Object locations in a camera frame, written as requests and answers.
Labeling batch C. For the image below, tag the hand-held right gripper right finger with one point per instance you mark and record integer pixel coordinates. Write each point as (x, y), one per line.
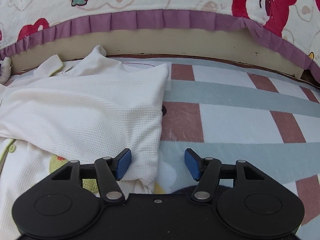
(191, 163)

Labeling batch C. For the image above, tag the checkered rug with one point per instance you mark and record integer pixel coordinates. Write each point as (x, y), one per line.
(225, 130)

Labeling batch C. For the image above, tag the beige bed base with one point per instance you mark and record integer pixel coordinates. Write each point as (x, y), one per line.
(175, 42)

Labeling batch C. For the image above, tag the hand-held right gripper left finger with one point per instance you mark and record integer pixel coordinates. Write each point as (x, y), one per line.
(124, 163)

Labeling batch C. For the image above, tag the cream waffle pajama top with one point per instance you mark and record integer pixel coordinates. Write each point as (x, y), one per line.
(87, 110)

